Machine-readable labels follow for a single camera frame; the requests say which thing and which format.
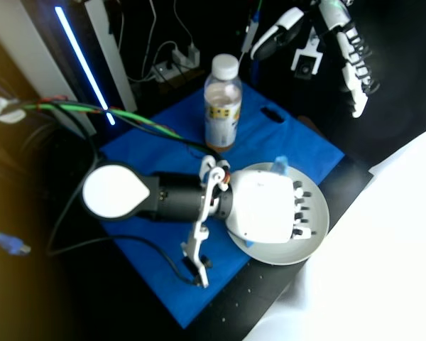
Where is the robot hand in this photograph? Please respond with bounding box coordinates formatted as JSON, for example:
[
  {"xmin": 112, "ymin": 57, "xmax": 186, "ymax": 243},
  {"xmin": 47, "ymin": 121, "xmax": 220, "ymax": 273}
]
[
  {"xmin": 225, "ymin": 169, "xmax": 317, "ymax": 246},
  {"xmin": 250, "ymin": 0, "xmax": 381, "ymax": 119}
]

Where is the clear plastic bottle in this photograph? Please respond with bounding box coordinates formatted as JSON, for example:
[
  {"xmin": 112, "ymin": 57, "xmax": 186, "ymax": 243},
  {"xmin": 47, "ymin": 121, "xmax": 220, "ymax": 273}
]
[{"xmin": 203, "ymin": 53, "xmax": 244, "ymax": 153}]

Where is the white round plate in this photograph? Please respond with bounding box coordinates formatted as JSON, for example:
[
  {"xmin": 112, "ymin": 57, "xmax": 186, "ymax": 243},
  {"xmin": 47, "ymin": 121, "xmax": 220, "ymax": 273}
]
[{"xmin": 226, "ymin": 162, "xmax": 330, "ymax": 266}]

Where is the white adapter dongle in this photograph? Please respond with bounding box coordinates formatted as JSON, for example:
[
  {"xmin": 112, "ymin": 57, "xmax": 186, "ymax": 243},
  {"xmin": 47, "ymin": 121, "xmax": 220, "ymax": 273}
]
[{"xmin": 240, "ymin": 9, "xmax": 263, "ymax": 54}]

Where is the blue cloth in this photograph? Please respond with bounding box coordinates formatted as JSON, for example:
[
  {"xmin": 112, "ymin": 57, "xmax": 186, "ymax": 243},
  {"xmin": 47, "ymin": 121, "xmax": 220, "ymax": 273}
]
[{"xmin": 98, "ymin": 82, "xmax": 346, "ymax": 330}]

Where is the white power strip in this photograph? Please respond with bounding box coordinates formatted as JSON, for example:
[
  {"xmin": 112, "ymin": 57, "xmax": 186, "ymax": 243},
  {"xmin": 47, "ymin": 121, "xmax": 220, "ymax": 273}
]
[{"xmin": 151, "ymin": 41, "xmax": 202, "ymax": 83}]

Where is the white tower with light strip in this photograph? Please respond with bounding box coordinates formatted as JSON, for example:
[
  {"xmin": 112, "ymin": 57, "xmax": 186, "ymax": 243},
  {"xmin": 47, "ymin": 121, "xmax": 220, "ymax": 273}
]
[{"xmin": 0, "ymin": 0, "xmax": 138, "ymax": 136}]

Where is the blue network plug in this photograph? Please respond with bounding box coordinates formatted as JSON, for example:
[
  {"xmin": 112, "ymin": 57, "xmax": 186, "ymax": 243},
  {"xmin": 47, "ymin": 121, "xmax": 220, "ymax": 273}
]
[{"xmin": 0, "ymin": 232, "xmax": 32, "ymax": 256}]

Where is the green and black wire bundle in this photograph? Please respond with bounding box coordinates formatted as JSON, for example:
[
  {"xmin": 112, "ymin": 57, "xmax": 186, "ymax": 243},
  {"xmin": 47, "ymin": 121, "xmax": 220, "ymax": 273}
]
[{"xmin": 0, "ymin": 99, "xmax": 231, "ymax": 171}]

